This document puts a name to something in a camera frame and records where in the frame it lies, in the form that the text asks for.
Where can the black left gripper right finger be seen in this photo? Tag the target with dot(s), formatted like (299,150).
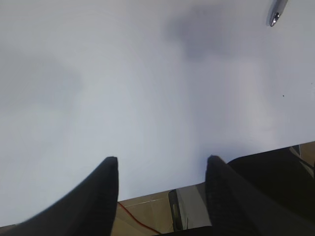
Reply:
(237,208)

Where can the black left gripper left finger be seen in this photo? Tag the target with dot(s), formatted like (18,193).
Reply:
(88,210)

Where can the grey grip pen left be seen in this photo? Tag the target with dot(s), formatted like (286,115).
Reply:
(275,12)

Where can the grey metal table leg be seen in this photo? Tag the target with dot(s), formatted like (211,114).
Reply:
(188,207)

